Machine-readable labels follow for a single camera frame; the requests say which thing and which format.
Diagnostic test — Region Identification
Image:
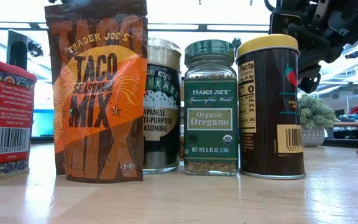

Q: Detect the blue wall panel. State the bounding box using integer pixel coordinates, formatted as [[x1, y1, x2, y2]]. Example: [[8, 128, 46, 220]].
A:
[[31, 108, 55, 138]]

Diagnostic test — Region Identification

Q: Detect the orange taco seasoning pouch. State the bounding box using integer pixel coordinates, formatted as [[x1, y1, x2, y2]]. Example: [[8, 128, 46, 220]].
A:
[[44, 0, 149, 184]]

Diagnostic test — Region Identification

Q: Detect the furikake seasoning jar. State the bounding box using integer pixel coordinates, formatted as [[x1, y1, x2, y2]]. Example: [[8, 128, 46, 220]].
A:
[[142, 37, 182, 175]]

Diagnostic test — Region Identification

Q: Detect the black rectangular upright post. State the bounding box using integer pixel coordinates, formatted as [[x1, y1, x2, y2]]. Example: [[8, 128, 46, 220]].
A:
[[6, 29, 29, 72]]

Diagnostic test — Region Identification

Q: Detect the yellow-lid brown spice can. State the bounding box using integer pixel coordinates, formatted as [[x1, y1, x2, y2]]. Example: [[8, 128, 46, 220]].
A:
[[235, 33, 308, 181]]

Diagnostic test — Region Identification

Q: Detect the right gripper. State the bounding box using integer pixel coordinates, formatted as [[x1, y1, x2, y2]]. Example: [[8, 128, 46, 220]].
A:
[[268, 6, 344, 94]]

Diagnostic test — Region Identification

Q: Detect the black metal table frame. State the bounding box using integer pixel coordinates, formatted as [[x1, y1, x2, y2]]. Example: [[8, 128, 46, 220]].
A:
[[30, 135, 358, 149]]

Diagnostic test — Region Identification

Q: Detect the background wooden workbench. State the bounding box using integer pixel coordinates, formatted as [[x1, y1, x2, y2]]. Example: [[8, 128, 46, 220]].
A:
[[333, 121, 358, 140]]

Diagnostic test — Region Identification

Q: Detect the green-lid oregano jar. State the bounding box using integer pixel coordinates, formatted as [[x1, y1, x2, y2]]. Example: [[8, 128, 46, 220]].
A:
[[183, 39, 240, 177]]

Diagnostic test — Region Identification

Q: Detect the red-lid patterned paprika tin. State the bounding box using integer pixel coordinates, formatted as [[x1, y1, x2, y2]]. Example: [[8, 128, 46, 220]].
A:
[[0, 56, 38, 184]]

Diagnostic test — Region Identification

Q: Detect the artificial green potted plant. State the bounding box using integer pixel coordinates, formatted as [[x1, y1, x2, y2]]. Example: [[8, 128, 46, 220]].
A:
[[296, 93, 337, 148]]

